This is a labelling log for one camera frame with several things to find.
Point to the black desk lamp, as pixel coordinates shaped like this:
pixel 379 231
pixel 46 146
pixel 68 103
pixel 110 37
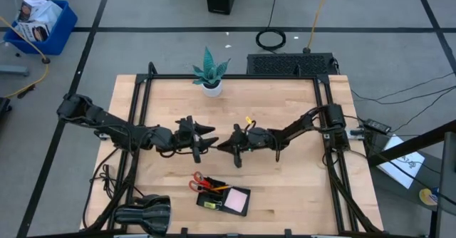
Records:
pixel 146 213

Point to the large black binder clip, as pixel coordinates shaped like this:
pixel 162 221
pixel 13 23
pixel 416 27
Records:
pixel 219 204

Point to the black power adapter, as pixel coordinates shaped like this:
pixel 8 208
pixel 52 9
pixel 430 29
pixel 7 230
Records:
pixel 377 125

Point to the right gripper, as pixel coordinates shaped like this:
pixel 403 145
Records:
pixel 253 140

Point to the small yellow-green highlighter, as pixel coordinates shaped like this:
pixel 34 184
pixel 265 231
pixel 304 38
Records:
pixel 209 205

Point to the white paper sheet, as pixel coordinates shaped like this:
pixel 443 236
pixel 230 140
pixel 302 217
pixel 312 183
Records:
pixel 406 163

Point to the white printed box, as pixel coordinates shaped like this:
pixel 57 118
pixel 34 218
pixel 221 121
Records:
pixel 39 11
pixel 30 31

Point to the white round plant pot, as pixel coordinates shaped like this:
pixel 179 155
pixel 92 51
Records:
pixel 212 90

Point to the black aluminium table frame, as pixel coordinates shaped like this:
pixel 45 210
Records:
pixel 231 77

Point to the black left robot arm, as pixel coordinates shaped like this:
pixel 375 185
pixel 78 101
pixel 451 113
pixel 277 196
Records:
pixel 107 122

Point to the yellow round disc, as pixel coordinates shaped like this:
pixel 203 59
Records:
pixel 427 197

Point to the orange pencil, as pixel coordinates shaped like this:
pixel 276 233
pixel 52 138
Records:
pixel 222 187

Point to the black metal beam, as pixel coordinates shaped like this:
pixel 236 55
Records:
pixel 409 146

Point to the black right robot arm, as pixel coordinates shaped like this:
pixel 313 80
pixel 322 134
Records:
pixel 299 125

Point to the green snake plant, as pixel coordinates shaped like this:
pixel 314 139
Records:
pixel 210 68

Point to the grey furniture foot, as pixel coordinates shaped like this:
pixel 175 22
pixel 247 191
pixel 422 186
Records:
pixel 14 70

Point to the black mesh desk organizer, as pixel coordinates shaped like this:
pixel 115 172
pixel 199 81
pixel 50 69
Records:
pixel 231 213

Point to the blue plastic bin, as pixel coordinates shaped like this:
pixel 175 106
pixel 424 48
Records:
pixel 58 40

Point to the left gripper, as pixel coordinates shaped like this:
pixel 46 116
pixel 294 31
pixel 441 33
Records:
pixel 185 136

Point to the black vented computer case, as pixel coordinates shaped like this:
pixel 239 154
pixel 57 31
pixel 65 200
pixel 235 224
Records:
pixel 288 65

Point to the pink sticky note pad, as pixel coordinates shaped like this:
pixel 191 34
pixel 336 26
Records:
pixel 236 200

